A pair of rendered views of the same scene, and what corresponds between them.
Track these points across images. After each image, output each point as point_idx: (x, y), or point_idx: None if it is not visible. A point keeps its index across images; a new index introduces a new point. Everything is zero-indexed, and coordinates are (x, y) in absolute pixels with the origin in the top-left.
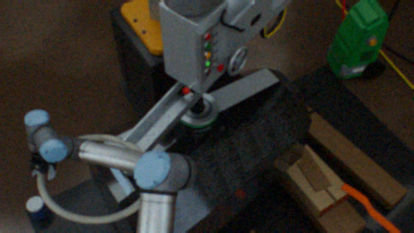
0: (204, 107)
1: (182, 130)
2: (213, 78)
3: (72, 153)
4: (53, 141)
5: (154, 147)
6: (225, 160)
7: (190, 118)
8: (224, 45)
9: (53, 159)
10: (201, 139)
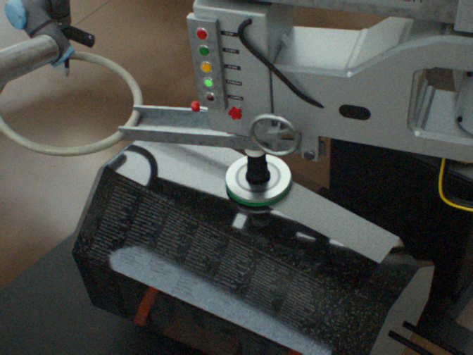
0: (260, 182)
1: (216, 179)
2: (236, 125)
3: (32, 36)
4: (18, 1)
5: (177, 161)
6: (201, 252)
7: (234, 175)
8: (259, 89)
9: (10, 20)
10: (210, 203)
